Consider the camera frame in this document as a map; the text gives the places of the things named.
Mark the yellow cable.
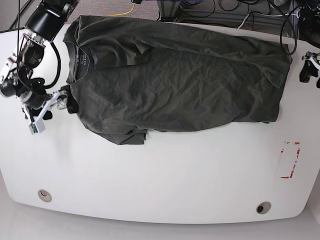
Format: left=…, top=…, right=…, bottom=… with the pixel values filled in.
left=109, top=0, right=137, bottom=17

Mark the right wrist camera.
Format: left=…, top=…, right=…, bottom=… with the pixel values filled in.
left=28, top=120, right=46, bottom=135

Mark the left table cable grommet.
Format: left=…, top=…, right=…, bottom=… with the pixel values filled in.
left=37, top=189, right=52, bottom=203

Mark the red tape rectangle marking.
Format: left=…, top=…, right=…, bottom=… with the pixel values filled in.
left=277, top=141, right=301, bottom=179

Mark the dark grey t-shirt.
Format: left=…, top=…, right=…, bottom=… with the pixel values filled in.
left=63, top=15, right=292, bottom=145

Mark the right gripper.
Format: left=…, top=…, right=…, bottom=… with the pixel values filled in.
left=21, top=85, right=78, bottom=125

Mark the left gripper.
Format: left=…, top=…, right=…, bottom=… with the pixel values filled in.
left=299, top=51, right=320, bottom=88

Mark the white cable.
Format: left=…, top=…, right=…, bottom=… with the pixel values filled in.
left=236, top=10, right=301, bottom=30

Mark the table cable grommet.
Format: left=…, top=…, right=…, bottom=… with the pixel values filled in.
left=256, top=201, right=272, bottom=215
left=37, top=189, right=52, bottom=203

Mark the right table cable grommet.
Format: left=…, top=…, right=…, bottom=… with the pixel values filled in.
left=256, top=201, right=272, bottom=215

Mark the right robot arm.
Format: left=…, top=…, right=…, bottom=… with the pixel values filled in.
left=0, top=0, right=79, bottom=133

